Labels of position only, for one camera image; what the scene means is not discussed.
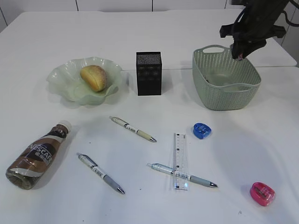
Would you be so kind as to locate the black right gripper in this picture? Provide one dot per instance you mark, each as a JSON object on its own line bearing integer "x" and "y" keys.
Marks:
{"x": 254, "y": 28}

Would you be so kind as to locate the green wavy glass plate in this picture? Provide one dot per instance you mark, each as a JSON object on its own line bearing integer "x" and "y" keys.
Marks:
{"x": 65, "y": 80}

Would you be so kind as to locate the cream white pen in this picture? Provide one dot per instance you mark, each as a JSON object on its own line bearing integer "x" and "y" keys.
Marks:
{"x": 133, "y": 129}

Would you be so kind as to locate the black mesh pen holder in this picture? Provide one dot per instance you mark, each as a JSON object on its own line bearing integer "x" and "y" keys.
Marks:
{"x": 149, "y": 73}

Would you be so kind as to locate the clear plastic ruler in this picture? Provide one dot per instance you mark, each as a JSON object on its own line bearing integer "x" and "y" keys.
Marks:
{"x": 180, "y": 161}

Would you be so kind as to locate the white grey pen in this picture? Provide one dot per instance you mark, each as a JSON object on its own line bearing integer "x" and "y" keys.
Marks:
{"x": 101, "y": 173}

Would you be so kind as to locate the Nescafe coffee bottle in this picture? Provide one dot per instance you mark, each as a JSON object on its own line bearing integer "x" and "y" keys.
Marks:
{"x": 35, "y": 160}

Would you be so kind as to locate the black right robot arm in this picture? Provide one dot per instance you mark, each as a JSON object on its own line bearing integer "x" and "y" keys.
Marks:
{"x": 267, "y": 7}

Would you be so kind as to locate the light blue grey pen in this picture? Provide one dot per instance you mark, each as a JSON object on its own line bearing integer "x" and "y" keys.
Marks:
{"x": 182, "y": 176}

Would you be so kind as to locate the blue pencil sharpener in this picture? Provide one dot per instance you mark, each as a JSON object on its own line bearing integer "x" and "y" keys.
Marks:
{"x": 201, "y": 130}

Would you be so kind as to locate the pink pencil sharpener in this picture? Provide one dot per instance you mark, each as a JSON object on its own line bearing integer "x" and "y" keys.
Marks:
{"x": 262, "y": 193}

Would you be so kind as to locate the green woven plastic basket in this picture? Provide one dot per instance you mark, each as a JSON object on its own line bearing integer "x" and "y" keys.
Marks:
{"x": 234, "y": 83}

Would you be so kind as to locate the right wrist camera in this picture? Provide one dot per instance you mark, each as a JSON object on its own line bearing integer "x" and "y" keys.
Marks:
{"x": 237, "y": 2}

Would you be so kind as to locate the bread roll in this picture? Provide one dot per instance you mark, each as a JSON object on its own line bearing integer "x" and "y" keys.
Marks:
{"x": 95, "y": 77}

